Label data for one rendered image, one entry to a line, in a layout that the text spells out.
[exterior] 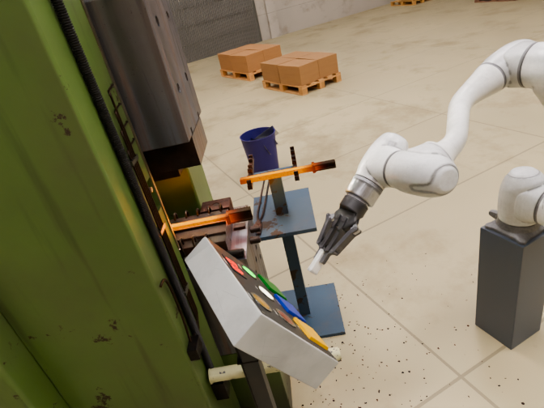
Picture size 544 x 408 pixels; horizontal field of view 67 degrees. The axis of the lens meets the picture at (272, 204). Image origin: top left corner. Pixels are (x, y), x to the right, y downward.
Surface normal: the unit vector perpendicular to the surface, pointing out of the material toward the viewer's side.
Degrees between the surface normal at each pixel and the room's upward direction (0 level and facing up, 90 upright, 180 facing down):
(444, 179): 84
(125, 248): 90
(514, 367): 0
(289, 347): 90
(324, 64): 90
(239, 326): 30
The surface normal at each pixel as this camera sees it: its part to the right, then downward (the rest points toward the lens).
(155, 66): 0.04, 0.49
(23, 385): 0.98, -0.19
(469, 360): -0.20, -0.85
